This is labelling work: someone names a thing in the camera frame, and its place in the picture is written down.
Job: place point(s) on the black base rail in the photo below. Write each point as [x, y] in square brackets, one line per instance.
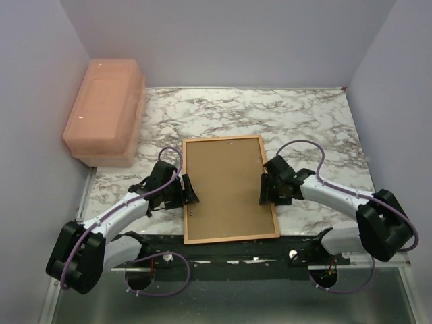
[286, 257]

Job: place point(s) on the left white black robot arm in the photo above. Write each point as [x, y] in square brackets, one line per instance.
[83, 251]

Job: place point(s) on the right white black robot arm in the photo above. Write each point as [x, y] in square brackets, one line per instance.
[382, 228]

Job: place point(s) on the aluminium extrusion rail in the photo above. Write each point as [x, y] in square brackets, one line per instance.
[84, 251]

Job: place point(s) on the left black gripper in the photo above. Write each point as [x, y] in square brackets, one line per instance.
[188, 196]

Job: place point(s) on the orange wooden picture frame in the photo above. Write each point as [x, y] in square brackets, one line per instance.
[233, 239]

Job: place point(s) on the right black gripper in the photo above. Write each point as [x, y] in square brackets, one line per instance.
[266, 182]

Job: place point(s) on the pink translucent plastic box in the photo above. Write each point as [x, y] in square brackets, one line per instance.
[104, 124]

